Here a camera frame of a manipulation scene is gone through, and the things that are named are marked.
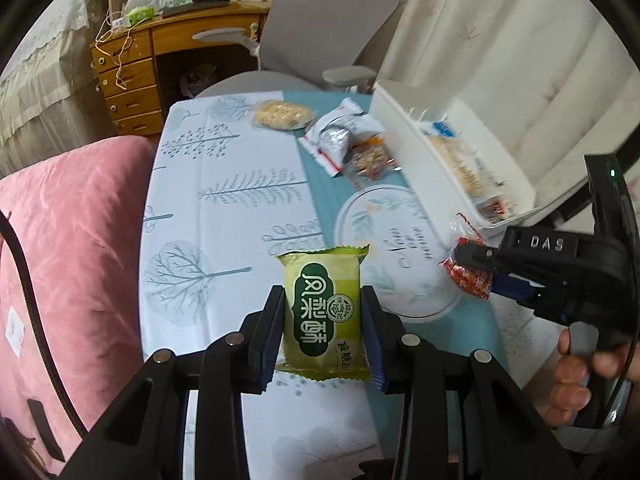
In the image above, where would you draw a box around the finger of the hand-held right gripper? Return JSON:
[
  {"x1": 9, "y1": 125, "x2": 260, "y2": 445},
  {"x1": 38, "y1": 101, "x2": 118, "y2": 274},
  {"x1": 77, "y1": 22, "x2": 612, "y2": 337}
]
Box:
[
  {"x1": 492, "y1": 272, "x2": 545, "y2": 309},
  {"x1": 455, "y1": 238, "x2": 507, "y2": 274}
]

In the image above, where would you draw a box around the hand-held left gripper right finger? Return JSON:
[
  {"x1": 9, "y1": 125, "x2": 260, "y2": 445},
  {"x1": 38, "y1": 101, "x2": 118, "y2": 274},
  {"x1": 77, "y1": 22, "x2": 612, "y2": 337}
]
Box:
[{"x1": 360, "y1": 284, "x2": 583, "y2": 480}]

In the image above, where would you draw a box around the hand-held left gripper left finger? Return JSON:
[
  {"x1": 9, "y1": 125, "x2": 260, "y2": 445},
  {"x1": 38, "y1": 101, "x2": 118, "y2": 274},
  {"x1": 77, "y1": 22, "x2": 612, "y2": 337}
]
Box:
[{"x1": 60, "y1": 284, "x2": 287, "y2": 480}]

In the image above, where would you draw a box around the red mesh-print snack packet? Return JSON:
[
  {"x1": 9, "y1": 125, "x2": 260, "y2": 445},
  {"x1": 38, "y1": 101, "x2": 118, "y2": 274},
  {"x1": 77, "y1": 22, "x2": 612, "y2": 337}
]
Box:
[{"x1": 440, "y1": 212, "x2": 493, "y2": 303}]

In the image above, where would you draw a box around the green pastry packet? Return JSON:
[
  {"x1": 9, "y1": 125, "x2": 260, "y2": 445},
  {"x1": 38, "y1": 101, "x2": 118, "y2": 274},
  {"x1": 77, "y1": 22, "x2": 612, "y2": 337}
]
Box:
[{"x1": 275, "y1": 244, "x2": 372, "y2": 381}]

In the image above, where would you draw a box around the clear nut crisp packet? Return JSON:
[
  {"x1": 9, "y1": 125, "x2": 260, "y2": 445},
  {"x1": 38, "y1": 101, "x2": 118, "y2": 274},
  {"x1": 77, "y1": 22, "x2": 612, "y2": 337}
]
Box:
[{"x1": 345, "y1": 132, "x2": 401, "y2": 183}]

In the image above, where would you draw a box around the white plastic storage bin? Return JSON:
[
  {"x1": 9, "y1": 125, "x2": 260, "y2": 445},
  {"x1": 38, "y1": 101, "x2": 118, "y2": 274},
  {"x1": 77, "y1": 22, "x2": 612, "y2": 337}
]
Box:
[{"x1": 370, "y1": 80, "x2": 543, "y2": 236}]

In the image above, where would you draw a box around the white crinkled snack bag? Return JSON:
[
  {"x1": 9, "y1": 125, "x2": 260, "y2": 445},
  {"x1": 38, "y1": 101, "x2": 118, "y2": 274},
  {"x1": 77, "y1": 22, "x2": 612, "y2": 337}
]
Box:
[{"x1": 298, "y1": 99, "x2": 387, "y2": 177}]

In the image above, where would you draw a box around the round bread clear packet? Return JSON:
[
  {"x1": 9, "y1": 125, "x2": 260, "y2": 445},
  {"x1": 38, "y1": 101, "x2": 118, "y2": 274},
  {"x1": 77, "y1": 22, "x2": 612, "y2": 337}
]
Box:
[{"x1": 250, "y1": 101, "x2": 316, "y2": 132}]

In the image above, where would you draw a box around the person's right hand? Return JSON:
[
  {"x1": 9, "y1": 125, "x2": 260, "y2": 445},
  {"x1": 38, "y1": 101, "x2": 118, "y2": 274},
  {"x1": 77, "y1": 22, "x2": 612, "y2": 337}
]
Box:
[{"x1": 544, "y1": 326, "x2": 631, "y2": 429}]

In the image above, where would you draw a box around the tree-print tablecloth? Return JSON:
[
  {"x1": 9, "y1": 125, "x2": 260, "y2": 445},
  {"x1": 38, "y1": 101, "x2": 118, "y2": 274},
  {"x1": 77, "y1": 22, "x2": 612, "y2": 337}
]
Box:
[{"x1": 137, "y1": 89, "x2": 576, "y2": 480}]

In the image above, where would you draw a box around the pink cushion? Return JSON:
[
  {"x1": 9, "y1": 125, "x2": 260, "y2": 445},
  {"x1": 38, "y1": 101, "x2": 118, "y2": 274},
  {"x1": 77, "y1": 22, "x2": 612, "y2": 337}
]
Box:
[{"x1": 0, "y1": 135, "x2": 158, "y2": 480}]

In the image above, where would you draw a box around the cream curtain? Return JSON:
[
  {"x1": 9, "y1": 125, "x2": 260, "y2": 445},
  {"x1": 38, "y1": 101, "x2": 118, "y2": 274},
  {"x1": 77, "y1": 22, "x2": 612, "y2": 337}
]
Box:
[{"x1": 372, "y1": 0, "x2": 640, "y2": 221}]

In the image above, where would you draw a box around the white cloth label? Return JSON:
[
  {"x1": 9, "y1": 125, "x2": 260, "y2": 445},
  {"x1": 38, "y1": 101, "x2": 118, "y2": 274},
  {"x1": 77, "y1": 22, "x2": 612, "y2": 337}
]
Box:
[{"x1": 5, "y1": 307, "x2": 26, "y2": 358}]

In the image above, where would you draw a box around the patterned waste basket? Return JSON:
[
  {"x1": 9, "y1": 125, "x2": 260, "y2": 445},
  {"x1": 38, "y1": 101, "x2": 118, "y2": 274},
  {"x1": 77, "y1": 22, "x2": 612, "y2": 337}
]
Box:
[{"x1": 177, "y1": 62, "x2": 221, "y2": 98}]

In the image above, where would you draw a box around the grey office chair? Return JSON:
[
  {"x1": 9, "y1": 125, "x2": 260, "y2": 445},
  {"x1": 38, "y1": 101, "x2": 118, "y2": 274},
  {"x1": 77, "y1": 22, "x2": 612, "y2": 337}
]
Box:
[{"x1": 192, "y1": 0, "x2": 406, "y2": 98}]

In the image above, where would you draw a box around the wooden desk with drawers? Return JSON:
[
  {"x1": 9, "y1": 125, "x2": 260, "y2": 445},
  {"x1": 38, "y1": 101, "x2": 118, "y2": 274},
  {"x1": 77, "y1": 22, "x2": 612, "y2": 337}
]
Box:
[{"x1": 90, "y1": 0, "x2": 273, "y2": 136}]

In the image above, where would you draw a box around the lace cloth cover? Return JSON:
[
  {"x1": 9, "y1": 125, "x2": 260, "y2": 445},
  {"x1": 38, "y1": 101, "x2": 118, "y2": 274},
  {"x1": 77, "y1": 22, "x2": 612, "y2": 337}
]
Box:
[{"x1": 0, "y1": 0, "x2": 121, "y2": 166}]

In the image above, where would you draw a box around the green tissue pack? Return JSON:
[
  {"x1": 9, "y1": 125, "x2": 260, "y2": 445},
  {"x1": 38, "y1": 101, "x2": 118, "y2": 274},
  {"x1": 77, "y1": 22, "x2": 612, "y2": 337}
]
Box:
[{"x1": 122, "y1": 2, "x2": 161, "y2": 28}]

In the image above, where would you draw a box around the white cable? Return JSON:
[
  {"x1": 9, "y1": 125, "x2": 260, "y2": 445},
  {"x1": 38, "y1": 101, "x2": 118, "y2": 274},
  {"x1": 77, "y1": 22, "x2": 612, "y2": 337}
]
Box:
[{"x1": 92, "y1": 10, "x2": 136, "y2": 93}]

